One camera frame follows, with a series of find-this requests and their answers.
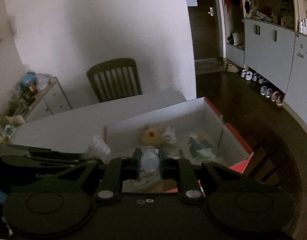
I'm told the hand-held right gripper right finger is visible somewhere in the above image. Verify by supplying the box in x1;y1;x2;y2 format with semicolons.
158;148;281;203

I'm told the dark door mat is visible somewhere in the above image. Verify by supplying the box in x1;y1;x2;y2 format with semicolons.
195;57;227;75

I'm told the white plastic bag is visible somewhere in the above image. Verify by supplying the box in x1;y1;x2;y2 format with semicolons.
36;74;51;90

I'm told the large grey wall cupboard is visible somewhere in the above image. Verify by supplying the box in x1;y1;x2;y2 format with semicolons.
218;0;307;120

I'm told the small white toy figure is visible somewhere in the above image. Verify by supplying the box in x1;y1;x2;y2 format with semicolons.
163;126;177;145

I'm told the wooden dining chair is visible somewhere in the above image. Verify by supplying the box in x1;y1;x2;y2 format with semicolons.
86;58;143;103
243;125;304;193

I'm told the beige plush toy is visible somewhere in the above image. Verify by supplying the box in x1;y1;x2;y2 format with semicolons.
3;115;26;127

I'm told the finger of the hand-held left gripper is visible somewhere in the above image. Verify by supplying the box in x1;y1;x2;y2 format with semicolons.
31;152;104;167
8;145;81;155

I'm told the spotted yellow plush toy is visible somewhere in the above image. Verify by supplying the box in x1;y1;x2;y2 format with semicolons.
140;126;166;145

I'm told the blue globe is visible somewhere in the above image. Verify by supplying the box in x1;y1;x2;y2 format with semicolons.
22;72;36;85

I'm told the white packet orange print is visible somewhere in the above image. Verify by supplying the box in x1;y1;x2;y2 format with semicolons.
188;134;216;159

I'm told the red cardboard box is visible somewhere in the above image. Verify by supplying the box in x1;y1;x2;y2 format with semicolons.
104;97;254;198

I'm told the low white cabinet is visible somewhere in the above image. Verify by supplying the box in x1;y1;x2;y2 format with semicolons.
26;77;73;123

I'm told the row of shoes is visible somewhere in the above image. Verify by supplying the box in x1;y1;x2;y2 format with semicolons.
225;64;285;106

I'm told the small white plastic tube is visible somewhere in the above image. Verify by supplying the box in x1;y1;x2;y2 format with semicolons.
140;146;160;173

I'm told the group of white bottles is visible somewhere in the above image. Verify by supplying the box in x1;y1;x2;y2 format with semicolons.
298;11;307;36

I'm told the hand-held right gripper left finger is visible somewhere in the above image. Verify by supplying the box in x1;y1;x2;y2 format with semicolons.
18;147;144;203

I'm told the dark wooden door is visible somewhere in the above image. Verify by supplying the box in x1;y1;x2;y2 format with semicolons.
185;0;224;60

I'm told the white plastic packet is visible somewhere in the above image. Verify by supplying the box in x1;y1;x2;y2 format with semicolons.
88;135;111;160

